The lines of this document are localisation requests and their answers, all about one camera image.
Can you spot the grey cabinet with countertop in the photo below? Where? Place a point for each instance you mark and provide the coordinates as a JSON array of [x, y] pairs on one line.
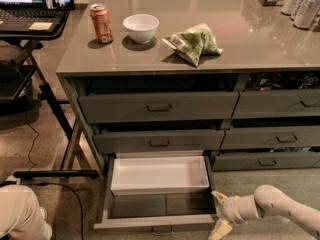
[[233, 80]]

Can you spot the black laptop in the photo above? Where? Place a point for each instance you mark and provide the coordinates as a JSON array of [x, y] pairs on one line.
[[16, 16]]

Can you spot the orange soda can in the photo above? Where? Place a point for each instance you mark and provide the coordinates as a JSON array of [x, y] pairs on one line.
[[100, 17]]

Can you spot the white ceramic bowl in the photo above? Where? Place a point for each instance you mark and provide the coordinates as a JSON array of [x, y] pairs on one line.
[[141, 28]]

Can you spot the white shoe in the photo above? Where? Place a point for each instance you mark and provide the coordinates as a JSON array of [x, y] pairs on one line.
[[43, 213]]

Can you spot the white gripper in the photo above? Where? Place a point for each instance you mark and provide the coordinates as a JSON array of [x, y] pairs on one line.
[[232, 210]]

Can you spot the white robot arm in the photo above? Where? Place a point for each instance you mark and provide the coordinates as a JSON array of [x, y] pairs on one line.
[[266, 204]]

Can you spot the grey drawer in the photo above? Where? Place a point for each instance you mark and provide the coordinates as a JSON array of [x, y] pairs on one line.
[[159, 214], [278, 103], [142, 107], [271, 137], [265, 161], [156, 141]]

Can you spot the white plastic tray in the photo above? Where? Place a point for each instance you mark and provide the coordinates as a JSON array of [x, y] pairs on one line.
[[164, 175]]

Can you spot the black smartphone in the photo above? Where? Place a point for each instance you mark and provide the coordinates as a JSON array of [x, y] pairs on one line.
[[59, 4]]

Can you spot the yellow sticky note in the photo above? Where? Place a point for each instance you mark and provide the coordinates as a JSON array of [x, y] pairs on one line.
[[40, 26]]

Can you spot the black laptop stand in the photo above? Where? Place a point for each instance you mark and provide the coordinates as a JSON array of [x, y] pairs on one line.
[[33, 86]]

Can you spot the green chip bag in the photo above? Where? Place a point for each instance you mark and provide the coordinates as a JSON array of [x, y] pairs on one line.
[[194, 42]]

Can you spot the white can right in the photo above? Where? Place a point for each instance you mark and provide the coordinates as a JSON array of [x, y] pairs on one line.
[[306, 14]]

